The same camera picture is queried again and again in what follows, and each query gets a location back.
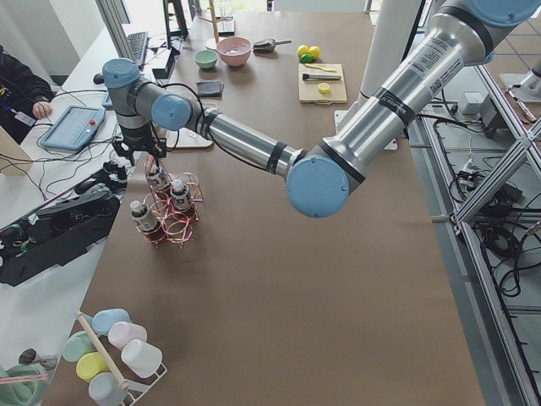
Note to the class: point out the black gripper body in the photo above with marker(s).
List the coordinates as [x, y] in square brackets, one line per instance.
[137, 143]

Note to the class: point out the tea bottle rack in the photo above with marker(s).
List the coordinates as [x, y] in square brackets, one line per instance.
[158, 180]

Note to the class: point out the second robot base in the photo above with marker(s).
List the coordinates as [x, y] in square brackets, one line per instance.
[525, 86]

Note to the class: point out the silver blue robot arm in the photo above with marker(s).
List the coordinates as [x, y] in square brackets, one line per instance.
[319, 181]

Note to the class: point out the tea bottle lower middle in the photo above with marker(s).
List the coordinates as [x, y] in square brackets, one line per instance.
[180, 195]

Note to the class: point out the tea bottle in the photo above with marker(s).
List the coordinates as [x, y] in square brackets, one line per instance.
[145, 219]
[180, 195]

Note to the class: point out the tea bottle lower outer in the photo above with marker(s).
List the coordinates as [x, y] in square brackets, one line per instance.
[145, 219]

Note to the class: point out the blue teach pendant tablet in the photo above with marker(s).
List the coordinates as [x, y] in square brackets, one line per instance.
[75, 129]

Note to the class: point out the black computer mouse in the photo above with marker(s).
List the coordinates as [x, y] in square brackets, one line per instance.
[98, 79]

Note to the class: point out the grey folded cloth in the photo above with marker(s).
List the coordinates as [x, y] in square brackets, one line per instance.
[210, 88]

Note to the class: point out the black keyboard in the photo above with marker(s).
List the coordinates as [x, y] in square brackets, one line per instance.
[138, 43]

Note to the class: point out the green bowl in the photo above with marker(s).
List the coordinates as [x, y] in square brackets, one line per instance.
[206, 59]

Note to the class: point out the pink bowl of ice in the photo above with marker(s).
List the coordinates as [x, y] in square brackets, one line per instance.
[234, 51]

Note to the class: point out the person in black jacket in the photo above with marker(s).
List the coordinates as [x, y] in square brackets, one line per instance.
[25, 97]

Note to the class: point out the wooden cup tree stand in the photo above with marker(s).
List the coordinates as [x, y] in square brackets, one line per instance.
[221, 15]

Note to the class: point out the steel ice scoop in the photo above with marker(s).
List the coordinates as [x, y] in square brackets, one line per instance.
[268, 45]

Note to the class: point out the steel muddler black tip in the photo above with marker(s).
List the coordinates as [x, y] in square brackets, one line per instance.
[321, 77]

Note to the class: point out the upper yellow lemon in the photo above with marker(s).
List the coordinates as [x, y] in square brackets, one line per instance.
[302, 50]

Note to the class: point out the blue plastic cup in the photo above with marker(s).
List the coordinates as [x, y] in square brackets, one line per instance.
[103, 320]

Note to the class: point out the bamboo cutting board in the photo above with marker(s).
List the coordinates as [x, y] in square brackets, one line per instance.
[308, 90]

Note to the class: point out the half lemon slice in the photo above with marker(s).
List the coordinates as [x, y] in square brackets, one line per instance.
[324, 88]

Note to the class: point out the pink plastic cup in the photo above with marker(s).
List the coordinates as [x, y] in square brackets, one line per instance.
[123, 332]

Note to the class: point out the yellow plastic knife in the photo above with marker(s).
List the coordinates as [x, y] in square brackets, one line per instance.
[319, 67]

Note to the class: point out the green plastic cup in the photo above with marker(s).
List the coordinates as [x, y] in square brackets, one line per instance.
[77, 345]

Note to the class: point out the white plastic cup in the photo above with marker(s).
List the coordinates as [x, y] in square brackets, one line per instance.
[142, 358]

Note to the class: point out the yellow plastic cup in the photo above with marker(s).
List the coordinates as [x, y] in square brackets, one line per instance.
[90, 365]

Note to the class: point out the grey plastic cup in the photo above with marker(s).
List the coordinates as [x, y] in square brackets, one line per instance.
[104, 390]

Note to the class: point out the copper wire bottle rack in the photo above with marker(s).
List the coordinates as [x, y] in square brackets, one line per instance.
[177, 227]

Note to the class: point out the white wire cup rack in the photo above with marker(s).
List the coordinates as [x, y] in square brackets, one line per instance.
[137, 387]

